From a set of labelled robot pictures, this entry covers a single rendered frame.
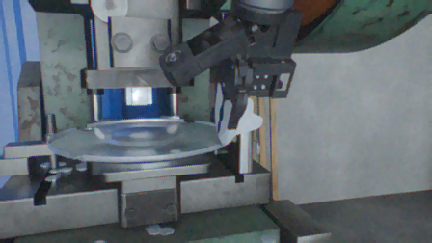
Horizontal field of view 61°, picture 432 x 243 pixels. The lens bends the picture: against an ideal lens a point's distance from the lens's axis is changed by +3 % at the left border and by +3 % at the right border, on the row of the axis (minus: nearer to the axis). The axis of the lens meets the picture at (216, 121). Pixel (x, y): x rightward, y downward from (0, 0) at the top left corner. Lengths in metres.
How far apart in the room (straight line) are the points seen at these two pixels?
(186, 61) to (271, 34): 0.11
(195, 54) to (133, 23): 0.20
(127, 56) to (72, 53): 0.30
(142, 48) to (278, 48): 0.24
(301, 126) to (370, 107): 0.49
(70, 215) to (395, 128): 2.27
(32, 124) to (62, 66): 0.18
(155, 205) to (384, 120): 2.10
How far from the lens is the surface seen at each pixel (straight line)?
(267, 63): 0.45
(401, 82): 2.59
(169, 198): 0.59
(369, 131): 2.49
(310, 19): 0.75
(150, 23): 0.61
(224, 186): 0.64
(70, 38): 0.89
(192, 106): 0.92
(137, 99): 0.70
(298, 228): 0.61
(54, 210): 0.62
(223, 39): 0.43
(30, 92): 0.99
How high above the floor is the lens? 0.91
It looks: 10 degrees down
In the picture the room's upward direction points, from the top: straight up
